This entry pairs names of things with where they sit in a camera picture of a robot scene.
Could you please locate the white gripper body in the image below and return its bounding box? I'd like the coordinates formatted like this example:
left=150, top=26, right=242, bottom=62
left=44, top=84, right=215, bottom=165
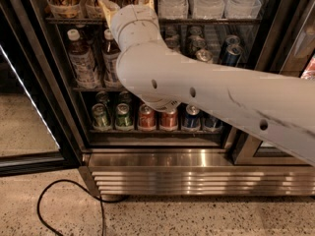
left=110, top=5, right=161, bottom=51

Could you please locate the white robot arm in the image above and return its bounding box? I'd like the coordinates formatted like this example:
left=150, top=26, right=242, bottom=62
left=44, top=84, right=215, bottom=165
left=97, top=0, right=315, bottom=165

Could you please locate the green can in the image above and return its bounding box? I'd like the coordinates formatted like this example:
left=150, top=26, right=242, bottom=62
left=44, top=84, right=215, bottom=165
left=92, top=103, right=111, bottom=131
left=95, top=91, right=110, bottom=106
left=118, top=90, right=133, bottom=104
left=115, top=103, right=134, bottom=131

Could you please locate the front white silver can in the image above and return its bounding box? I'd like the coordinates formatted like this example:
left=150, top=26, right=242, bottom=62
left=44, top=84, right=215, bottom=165
left=196, top=49, right=213, bottom=64

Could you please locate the rear left green can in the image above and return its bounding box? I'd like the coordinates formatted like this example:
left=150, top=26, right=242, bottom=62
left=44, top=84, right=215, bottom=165
left=95, top=91, right=110, bottom=106

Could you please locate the front left red can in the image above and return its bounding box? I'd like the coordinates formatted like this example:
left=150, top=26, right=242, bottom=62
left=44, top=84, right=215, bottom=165
left=138, top=104, right=157, bottom=131

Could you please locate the red can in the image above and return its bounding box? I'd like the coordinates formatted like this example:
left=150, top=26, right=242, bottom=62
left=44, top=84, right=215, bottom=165
left=160, top=109, right=178, bottom=131
left=138, top=104, right=157, bottom=131

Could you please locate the rear blue energy can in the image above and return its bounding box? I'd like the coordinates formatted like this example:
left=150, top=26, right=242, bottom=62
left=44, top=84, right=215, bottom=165
left=222, top=34, right=240, bottom=47

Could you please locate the blue energy can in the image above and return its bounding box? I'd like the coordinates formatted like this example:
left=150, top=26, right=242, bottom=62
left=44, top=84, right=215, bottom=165
left=222, top=34, right=240, bottom=47
left=221, top=44, right=243, bottom=67

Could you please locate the front blue energy can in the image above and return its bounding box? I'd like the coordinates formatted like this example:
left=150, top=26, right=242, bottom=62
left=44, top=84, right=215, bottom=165
left=221, top=44, right=243, bottom=67

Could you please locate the front right red can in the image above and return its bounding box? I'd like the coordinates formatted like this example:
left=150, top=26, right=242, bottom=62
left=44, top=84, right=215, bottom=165
left=160, top=109, right=178, bottom=131

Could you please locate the front left green can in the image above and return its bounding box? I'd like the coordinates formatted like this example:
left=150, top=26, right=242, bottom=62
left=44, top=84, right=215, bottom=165
left=92, top=103, right=111, bottom=131

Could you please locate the front left blue can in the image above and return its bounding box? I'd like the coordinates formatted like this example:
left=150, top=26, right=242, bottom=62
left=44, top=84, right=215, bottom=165
left=182, top=105, right=201, bottom=131

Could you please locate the stainless steel fridge cabinet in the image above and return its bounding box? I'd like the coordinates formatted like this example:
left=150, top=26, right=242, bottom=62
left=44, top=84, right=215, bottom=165
left=6, top=0, right=315, bottom=197

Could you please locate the front right blue can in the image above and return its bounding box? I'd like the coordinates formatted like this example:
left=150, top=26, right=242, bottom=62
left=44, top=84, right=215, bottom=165
left=204, top=115, right=222, bottom=132

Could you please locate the open glass fridge door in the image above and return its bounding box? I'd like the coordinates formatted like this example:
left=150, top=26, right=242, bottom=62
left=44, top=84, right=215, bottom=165
left=0, top=6, right=80, bottom=177

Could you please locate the left clear water bottle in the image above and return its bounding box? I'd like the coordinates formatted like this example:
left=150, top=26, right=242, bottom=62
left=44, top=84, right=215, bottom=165
left=157, top=0, right=188, bottom=20

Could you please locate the clear water bottle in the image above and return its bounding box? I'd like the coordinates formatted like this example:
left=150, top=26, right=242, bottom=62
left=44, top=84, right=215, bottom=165
left=157, top=0, right=188, bottom=20
left=224, top=0, right=256, bottom=19
left=188, top=0, right=225, bottom=20

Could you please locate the middle tea bottle white cap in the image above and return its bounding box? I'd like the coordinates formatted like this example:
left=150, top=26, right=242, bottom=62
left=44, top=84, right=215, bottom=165
left=101, top=29, right=122, bottom=89

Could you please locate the tea bottle white cap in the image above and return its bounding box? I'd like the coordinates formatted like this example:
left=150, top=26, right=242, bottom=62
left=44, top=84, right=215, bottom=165
left=101, top=29, right=122, bottom=89
left=67, top=29, right=100, bottom=89

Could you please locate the left tan coffee bottle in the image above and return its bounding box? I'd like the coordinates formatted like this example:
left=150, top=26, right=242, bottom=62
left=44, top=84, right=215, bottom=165
left=48, top=0, right=82, bottom=19

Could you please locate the middle clear water bottle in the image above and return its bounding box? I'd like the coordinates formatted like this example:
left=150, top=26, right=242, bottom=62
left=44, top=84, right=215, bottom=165
left=188, top=0, right=225, bottom=20

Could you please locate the left tea bottle white cap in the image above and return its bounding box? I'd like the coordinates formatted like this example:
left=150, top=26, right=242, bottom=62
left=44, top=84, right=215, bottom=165
left=67, top=29, right=100, bottom=89

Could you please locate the right clear water bottle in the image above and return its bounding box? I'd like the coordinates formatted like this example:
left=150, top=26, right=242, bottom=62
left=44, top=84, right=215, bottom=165
left=224, top=0, right=256, bottom=19

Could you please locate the black power cable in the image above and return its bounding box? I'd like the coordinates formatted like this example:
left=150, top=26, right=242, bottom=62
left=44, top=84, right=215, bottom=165
left=35, top=179, right=127, bottom=236

